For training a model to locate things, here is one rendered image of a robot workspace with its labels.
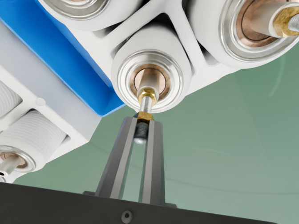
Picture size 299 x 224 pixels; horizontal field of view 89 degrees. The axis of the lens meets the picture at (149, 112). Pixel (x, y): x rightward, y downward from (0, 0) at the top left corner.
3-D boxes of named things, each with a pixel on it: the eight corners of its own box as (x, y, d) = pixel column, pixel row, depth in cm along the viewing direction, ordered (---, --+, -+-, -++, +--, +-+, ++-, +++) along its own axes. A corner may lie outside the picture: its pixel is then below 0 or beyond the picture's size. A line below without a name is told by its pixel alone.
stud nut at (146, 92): (147, 107, 16) (146, 111, 15) (135, 97, 15) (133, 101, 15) (160, 95, 15) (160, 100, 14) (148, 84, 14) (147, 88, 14)
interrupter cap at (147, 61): (121, 108, 20) (120, 111, 20) (113, 47, 16) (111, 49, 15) (179, 110, 20) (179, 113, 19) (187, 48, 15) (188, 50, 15)
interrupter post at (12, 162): (6, 156, 28) (-10, 171, 26) (13, 151, 27) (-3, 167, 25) (18, 163, 29) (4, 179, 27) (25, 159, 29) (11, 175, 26)
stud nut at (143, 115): (143, 132, 13) (142, 139, 12) (127, 121, 12) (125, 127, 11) (159, 119, 12) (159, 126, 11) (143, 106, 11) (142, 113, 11)
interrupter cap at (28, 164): (-14, 152, 28) (-18, 155, 28) (6, 138, 25) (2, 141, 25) (24, 174, 31) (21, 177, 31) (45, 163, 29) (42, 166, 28)
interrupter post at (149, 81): (140, 91, 19) (136, 106, 16) (139, 72, 17) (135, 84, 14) (159, 91, 18) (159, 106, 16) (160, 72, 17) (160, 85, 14)
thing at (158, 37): (135, 69, 35) (114, 115, 21) (131, 21, 30) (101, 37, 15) (176, 70, 35) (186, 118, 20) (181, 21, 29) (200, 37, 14)
